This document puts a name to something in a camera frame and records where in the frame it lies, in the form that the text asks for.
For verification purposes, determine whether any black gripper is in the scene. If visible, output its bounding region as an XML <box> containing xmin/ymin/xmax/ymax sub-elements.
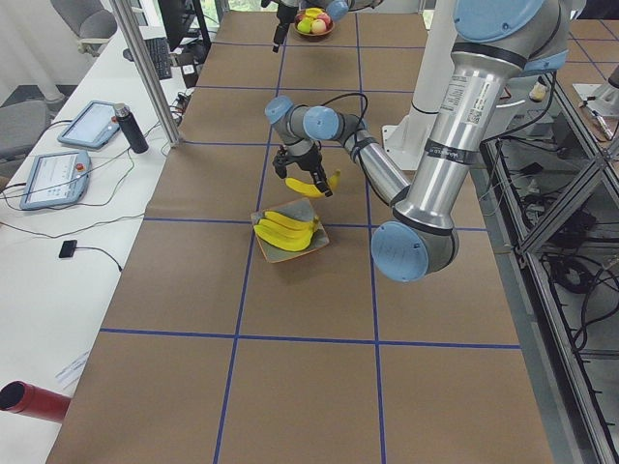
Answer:
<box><xmin>272</xmin><ymin>144</ymin><xmax>333</xmax><ymax>197</ymax></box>
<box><xmin>260</xmin><ymin>0</ymin><xmax>298</xmax><ymax>53</ymax></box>

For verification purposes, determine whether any yellow banana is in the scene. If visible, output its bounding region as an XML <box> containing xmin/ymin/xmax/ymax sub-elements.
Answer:
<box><xmin>253</xmin><ymin>225</ymin><xmax>313</xmax><ymax>252</ymax></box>
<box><xmin>258</xmin><ymin>218</ymin><xmax>315</xmax><ymax>239</ymax></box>
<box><xmin>263</xmin><ymin>210</ymin><xmax>317</xmax><ymax>229</ymax></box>
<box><xmin>284</xmin><ymin>169</ymin><xmax>341</xmax><ymax>198</ymax></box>

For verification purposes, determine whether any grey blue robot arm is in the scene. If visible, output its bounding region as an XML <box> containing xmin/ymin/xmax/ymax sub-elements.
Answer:
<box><xmin>265</xmin><ymin>1</ymin><xmax>572</xmax><ymax>282</ymax></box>
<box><xmin>273</xmin><ymin>0</ymin><xmax>382</xmax><ymax>53</ymax></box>

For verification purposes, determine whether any green apple in basket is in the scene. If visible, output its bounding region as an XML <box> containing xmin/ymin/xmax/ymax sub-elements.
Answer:
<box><xmin>296</xmin><ymin>17</ymin><xmax>313</xmax><ymax>34</ymax></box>

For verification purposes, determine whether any banana in basket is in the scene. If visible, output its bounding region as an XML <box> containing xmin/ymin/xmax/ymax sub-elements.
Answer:
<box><xmin>305</xmin><ymin>8</ymin><xmax>324</xmax><ymax>17</ymax></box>

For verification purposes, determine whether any brown fruit basket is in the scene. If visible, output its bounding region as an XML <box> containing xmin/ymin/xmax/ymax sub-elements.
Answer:
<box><xmin>294</xmin><ymin>12</ymin><xmax>335</xmax><ymax>40</ymax></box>

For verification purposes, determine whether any grey square plate orange rim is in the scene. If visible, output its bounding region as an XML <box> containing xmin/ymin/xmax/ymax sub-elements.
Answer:
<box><xmin>251</xmin><ymin>198</ymin><xmax>330</xmax><ymax>263</ymax></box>

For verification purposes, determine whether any red yellow apple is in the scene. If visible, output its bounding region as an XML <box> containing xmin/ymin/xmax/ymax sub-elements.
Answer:
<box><xmin>311</xmin><ymin>14</ymin><xmax>333</xmax><ymax>36</ymax></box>

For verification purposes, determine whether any black computer monitor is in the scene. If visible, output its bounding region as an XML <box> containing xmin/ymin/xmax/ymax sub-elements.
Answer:
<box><xmin>157</xmin><ymin>0</ymin><xmax>211</xmax><ymax>51</ymax></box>

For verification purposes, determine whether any black keyboard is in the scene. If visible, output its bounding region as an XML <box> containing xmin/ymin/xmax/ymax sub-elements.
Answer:
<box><xmin>144</xmin><ymin>38</ymin><xmax>172</xmax><ymax>80</ymax></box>

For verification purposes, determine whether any black water bottle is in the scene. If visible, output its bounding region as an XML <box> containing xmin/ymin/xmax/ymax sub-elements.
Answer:
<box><xmin>113</xmin><ymin>102</ymin><xmax>149</xmax><ymax>154</ymax></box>

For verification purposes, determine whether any grey office chair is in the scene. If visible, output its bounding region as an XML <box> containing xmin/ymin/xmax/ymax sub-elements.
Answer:
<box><xmin>50</xmin><ymin>0</ymin><xmax>117</xmax><ymax>57</ymax></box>

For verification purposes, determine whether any upper teach pendant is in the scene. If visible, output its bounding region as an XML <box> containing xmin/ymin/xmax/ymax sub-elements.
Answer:
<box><xmin>57</xmin><ymin>101</ymin><xmax>120</xmax><ymax>150</ymax></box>

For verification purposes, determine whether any teach pendant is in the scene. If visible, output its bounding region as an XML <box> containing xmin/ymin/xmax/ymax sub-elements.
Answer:
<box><xmin>19</xmin><ymin>150</ymin><xmax>92</xmax><ymax>211</ymax></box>
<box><xmin>57</xmin><ymin>101</ymin><xmax>120</xmax><ymax>150</ymax></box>

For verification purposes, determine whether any small black puck device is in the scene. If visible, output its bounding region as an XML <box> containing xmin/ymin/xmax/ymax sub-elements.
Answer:
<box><xmin>58</xmin><ymin>240</ymin><xmax>77</xmax><ymax>259</ymax></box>

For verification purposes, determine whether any lower teach pendant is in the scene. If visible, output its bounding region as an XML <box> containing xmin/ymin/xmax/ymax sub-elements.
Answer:
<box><xmin>19</xmin><ymin>150</ymin><xmax>92</xmax><ymax>211</ymax></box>

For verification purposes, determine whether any red cylinder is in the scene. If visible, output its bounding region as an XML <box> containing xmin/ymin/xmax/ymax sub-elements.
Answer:
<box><xmin>1</xmin><ymin>381</ymin><xmax>72</xmax><ymax>423</ymax></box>

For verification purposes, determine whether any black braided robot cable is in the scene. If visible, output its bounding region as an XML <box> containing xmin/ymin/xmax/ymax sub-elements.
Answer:
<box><xmin>313</xmin><ymin>92</ymin><xmax>369</xmax><ymax>146</ymax></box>

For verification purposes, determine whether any aluminium frame post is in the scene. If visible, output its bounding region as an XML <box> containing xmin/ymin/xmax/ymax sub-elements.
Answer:
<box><xmin>110</xmin><ymin>0</ymin><xmax>181</xmax><ymax>147</ymax></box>

